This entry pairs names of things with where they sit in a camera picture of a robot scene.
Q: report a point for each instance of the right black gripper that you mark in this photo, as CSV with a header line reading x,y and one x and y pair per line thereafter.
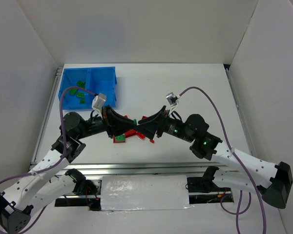
x,y
162,122

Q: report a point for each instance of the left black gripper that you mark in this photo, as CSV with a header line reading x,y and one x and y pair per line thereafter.
x,y
107,121

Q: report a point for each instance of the dark green 2x2 lego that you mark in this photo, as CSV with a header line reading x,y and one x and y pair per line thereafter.
x,y
81,84

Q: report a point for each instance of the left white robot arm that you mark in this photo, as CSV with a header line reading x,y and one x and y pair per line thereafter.
x,y
37,188

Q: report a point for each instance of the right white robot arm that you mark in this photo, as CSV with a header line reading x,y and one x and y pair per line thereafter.
x,y
272,181

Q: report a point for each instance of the red half-round lego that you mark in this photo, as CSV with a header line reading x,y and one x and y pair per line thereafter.
x,y
141,136

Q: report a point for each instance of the green on red lego stack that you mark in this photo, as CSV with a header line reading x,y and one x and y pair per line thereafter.
x,y
119,139

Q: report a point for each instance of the red lego brick under tower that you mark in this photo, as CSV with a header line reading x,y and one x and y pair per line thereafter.
x,y
130,133

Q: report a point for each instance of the blue two-compartment bin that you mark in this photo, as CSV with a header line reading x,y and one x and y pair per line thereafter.
x,y
98,80

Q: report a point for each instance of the white foil-covered panel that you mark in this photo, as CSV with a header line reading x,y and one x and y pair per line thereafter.
x,y
151,192

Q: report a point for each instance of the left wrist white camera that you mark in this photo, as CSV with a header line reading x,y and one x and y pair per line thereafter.
x,y
98,102

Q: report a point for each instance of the wrist white camera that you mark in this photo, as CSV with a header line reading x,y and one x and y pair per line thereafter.
x,y
98,102
173,101

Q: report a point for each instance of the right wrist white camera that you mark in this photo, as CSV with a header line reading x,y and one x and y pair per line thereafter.
x,y
173,101

